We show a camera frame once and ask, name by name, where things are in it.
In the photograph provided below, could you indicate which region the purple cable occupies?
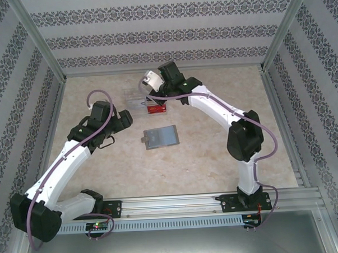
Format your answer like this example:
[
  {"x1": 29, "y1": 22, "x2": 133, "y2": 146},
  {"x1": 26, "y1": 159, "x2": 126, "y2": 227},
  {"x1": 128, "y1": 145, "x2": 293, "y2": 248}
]
[
  {"x1": 21, "y1": 89, "x2": 121, "y2": 252},
  {"x1": 138, "y1": 70, "x2": 283, "y2": 235}
]

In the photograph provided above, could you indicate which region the aluminium floor rail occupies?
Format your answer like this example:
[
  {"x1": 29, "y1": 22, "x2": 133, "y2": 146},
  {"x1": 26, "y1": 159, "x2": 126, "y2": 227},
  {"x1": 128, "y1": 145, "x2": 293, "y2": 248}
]
[
  {"x1": 260, "y1": 67, "x2": 312, "y2": 191},
  {"x1": 25, "y1": 79, "x2": 73, "y2": 205}
]

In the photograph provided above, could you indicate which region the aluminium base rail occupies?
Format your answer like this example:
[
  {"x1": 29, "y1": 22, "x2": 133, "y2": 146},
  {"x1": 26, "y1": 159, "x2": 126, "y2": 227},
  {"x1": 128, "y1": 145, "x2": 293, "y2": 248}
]
[{"x1": 58, "y1": 189, "x2": 325, "y2": 222}]

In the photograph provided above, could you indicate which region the small circuit board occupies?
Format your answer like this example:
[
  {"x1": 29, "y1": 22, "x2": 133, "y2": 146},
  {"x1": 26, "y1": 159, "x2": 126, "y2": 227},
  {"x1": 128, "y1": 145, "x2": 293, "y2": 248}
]
[
  {"x1": 243, "y1": 216, "x2": 262, "y2": 226},
  {"x1": 85, "y1": 221, "x2": 108, "y2": 231}
]

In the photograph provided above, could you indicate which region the thin black cable loop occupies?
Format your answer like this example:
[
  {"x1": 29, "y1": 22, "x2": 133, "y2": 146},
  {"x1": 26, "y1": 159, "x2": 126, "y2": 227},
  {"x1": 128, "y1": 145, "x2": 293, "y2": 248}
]
[{"x1": 98, "y1": 135, "x2": 116, "y2": 149}]

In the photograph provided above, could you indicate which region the aluminium frame post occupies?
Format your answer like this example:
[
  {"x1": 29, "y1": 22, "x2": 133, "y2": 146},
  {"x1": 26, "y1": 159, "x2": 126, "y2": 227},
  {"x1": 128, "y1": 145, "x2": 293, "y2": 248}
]
[
  {"x1": 256, "y1": 0, "x2": 316, "y2": 72},
  {"x1": 7, "y1": 0, "x2": 68, "y2": 83}
]

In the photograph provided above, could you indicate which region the grey metal sheet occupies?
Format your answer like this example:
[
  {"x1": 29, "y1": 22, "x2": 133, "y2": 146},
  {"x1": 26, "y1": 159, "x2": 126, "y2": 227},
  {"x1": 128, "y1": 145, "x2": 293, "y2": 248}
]
[{"x1": 22, "y1": 220, "x2": 337, "y2": 253}]

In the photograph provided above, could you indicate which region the clear plastic organizer box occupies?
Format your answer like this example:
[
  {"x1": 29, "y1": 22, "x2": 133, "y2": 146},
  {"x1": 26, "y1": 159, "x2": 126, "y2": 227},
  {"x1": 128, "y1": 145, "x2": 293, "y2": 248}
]
[{"x1": 125, "y1": 87, "x2": 169, "y2": 118}]

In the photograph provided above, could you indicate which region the slotted grey cable duct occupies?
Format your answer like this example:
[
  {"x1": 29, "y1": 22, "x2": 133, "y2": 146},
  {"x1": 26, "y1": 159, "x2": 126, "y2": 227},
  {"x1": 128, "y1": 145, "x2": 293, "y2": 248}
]
[{"x1": 59, "y1": 214, "x2": 244, "y2": 233}]

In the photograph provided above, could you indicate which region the grey card holder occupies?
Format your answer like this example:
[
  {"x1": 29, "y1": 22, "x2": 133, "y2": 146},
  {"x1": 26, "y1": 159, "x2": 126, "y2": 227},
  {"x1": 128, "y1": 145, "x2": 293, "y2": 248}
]
[{"x1": 140, "y1": 124, "x2": 181, "y2": 150}]

